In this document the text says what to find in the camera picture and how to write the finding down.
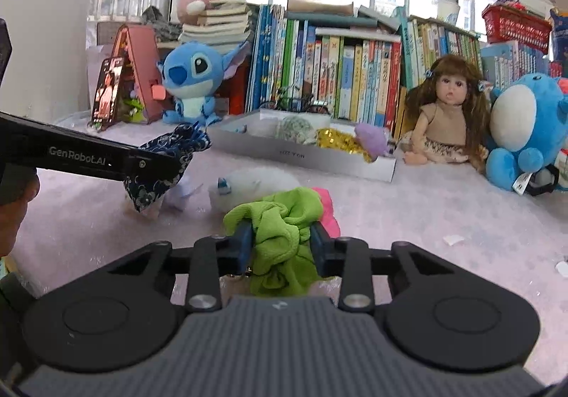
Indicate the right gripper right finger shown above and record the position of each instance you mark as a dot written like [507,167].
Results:
[346,258]

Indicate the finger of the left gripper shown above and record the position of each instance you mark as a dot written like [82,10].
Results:
[152,166]

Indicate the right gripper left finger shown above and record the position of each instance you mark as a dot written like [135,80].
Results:
[212,258]

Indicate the navy patterned drawstring pouch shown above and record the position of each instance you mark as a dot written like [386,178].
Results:
[183,142]

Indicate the lime green scrunchie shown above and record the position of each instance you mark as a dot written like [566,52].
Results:
[281,263]

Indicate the white fluffy plush toy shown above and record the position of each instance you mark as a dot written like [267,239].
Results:
[248,185]

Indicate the person's left hand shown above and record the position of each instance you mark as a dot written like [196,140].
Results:
[19,186]

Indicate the pink cloth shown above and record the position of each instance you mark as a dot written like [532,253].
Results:
[328,220]

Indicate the pink triangular toy house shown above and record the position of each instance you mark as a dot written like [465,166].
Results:
[142,96]

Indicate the blue Stitch plush toy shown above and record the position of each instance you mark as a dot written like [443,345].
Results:
[191,74]

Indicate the white cardboard tray box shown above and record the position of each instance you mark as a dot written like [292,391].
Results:
[232,136]

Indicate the purple fluffy plush ball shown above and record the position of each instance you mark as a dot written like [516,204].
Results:
[376,141]

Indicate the yellow sequin pouch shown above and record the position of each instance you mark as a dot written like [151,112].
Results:
[331,138]

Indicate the grey crumpled cloth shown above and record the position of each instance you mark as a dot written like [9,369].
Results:
[164,30]

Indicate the green checked fabric scrunchie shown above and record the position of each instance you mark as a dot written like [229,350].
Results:
[298,129]

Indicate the miniature black bicycle model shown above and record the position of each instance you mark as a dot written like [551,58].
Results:
[285,101]

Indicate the stack of lying books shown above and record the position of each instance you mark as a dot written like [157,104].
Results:
[225,22]

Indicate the pink plush toy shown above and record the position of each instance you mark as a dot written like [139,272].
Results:
[188,10]

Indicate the brown haired baby doll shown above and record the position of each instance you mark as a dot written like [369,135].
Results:
[449,113]

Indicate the row of upright books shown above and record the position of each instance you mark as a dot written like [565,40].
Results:
[361,63]

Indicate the round blue plush monster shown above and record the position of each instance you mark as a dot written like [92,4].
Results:
[527,129]

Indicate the red plastic basket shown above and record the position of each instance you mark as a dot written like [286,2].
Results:
[504,23]

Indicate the blue cardboard carton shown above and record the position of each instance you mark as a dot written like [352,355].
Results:
[559,21]

